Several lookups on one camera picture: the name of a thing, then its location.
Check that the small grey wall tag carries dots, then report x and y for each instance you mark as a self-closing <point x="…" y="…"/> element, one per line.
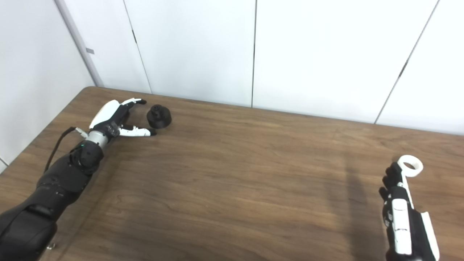
<point x="90" y="50"/>

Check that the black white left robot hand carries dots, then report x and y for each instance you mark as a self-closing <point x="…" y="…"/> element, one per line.
<point x="107" y="114"/>

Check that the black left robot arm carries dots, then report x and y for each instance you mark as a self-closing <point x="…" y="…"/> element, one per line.
<point x="54" y="188"/>

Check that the grey wall trim strip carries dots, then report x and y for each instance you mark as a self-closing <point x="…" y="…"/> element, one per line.
<point x="81" y="47"/>

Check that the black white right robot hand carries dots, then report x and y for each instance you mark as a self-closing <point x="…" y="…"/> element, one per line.
<point x="417" y="232"/>

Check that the round black part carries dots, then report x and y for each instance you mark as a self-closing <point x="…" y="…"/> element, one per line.
<point x="159" y="119"/>

